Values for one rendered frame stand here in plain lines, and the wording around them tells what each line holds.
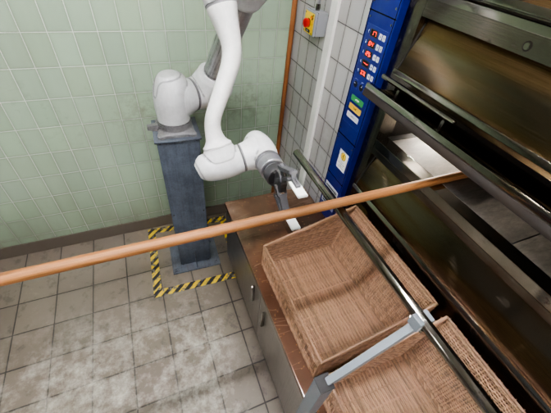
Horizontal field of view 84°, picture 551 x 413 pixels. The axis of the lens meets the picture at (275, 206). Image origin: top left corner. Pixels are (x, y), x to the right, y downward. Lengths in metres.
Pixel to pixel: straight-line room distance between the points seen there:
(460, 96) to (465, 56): 0.11
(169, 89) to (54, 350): 1.53
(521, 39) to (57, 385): 2.29
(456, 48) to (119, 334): 2.06
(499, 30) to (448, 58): 0.16
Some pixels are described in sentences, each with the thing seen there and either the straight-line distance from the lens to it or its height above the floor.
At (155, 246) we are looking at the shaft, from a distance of 0.83.
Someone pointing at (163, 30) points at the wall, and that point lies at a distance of 1.83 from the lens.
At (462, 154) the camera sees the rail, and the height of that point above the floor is 1.43.
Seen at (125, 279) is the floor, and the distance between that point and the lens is 2.29.
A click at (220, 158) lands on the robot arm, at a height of 1.21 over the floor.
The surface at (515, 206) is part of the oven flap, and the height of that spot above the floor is 1.40.
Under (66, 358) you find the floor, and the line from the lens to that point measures 2.16.
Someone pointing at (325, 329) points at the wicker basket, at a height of 0.59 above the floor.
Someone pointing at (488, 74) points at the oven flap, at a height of 1.56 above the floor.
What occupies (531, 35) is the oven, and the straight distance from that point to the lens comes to 1.02.
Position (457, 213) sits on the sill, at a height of 1.17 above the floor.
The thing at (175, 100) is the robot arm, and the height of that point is 1.18.
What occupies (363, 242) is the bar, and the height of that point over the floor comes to 1.17.
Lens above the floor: 1.83
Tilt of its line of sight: 44 degrees down
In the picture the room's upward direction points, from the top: 7 degrees clockwise
